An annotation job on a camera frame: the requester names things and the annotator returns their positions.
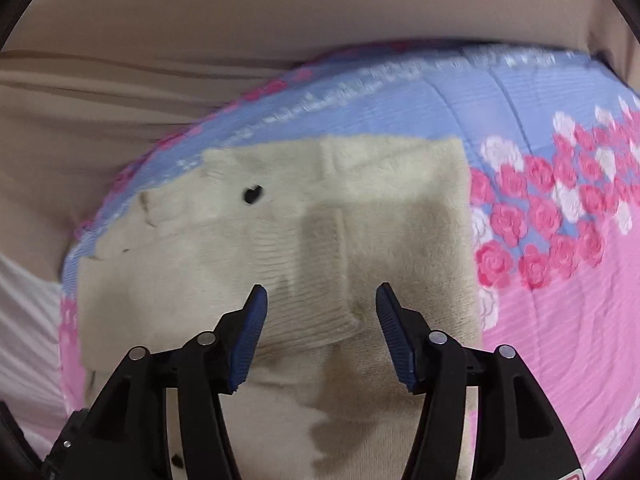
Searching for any beige cloth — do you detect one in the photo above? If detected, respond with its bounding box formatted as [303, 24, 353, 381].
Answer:
[0, 0, 631, 281]

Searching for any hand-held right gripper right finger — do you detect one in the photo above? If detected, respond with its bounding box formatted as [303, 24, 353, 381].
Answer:
[376, 282, 583, 480]

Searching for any pink blue floral blanket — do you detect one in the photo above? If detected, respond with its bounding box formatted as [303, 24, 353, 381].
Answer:
[57, 42, 640, 480]

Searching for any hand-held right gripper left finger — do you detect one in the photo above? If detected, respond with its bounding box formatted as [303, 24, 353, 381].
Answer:
[75, 284, 269, 480]

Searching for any cream knitted sweater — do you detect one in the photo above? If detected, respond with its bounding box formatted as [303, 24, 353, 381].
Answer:
[77, 135, 483, 480]

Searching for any white satin cloth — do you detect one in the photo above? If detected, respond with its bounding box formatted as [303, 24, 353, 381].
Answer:
[0, 252, 68, 441]

